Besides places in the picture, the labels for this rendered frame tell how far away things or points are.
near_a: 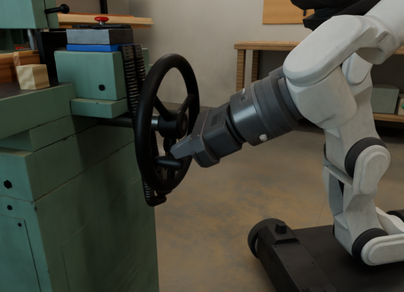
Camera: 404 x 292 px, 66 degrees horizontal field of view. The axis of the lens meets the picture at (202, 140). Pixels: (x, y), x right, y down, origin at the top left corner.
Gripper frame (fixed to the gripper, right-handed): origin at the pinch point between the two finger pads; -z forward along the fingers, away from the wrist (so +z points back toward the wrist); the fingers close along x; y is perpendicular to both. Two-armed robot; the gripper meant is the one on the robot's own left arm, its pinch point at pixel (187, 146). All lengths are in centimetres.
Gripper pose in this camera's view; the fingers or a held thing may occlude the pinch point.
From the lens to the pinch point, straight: 53.3
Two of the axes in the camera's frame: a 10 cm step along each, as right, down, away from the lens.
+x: 1.7, -5.6, 8.1
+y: -5.5, -7.4, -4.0
